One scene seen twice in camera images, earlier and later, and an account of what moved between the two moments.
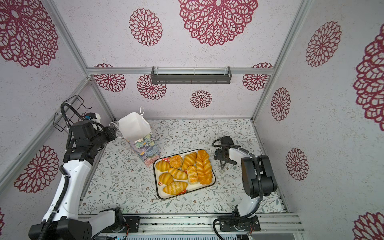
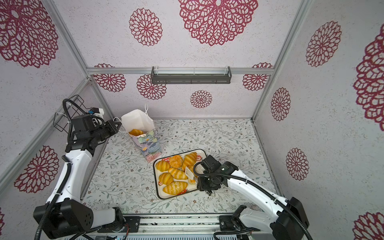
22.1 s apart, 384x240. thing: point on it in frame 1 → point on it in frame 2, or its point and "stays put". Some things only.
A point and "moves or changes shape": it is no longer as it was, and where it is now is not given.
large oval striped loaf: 175,188 stays put
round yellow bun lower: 166,178 stays put
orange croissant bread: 176,161 stays put
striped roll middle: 178,174 stays put
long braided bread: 204,167 moves or changes shape
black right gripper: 218,154 → 201,185
